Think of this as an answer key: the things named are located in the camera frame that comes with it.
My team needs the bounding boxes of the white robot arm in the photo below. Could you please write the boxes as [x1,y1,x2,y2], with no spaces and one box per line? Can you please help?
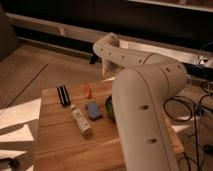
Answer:
[93,33,187,171]

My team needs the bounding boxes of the green ceramic bowl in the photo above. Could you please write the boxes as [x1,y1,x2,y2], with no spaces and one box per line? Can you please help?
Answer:
[105,96,115,120]

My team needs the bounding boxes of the orange ceramic cup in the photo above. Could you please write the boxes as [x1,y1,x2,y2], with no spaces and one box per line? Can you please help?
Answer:
[83,84,92,99]

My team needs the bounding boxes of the blue sponge block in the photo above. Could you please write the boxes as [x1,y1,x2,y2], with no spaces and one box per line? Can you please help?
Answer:
[86,102,102,120]

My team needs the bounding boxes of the black rectangular box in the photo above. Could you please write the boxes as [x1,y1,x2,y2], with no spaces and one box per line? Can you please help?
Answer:
[57,86,70,107]

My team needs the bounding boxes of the white plastic bottle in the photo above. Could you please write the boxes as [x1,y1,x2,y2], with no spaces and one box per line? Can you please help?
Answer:
[70,105,92,137]

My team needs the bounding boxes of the wooden table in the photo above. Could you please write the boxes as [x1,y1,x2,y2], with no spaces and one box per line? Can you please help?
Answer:
[33,78,185,171]

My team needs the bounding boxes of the white paper sheets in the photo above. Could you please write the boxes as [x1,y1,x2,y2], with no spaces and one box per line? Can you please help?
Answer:
[0,97,42,171]

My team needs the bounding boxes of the metal rail frame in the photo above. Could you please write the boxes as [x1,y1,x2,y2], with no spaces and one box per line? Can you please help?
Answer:
[7,13,213,69]

